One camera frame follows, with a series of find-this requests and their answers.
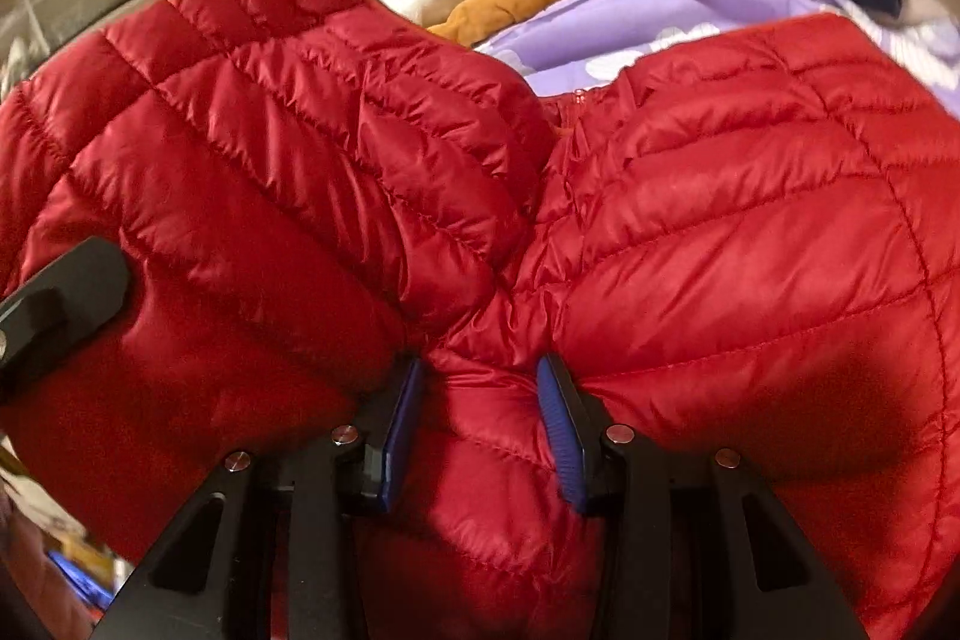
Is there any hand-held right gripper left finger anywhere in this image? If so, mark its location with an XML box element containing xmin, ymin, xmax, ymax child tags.
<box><xmin>94</xmin><ymin>351</ymin><xmax>427</xmax><ymax>640</ymax></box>

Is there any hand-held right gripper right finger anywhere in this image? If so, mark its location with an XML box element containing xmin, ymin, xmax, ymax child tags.
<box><xmin>535</xmin><ymin>351</ymin><xmax>871</xmax><ymax>640</ymax></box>

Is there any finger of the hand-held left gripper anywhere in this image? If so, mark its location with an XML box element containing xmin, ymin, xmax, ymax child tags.
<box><xmin>0</xmin><ymin>237</ymin><xmax>134</xmax><ymax>398</ymax></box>

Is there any red down jacket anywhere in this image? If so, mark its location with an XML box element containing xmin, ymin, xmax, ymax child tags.
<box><xmin>0</xmin><ymin>0</ymin><xmax>960</xmax><ymax>640</ymax></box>

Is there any purple floral bedsheet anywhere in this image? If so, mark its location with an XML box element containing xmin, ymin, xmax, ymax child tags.
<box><xmin>476</xmin><ymin>0</ymin><xmax>960</xmax><ymax>120</ymax></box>

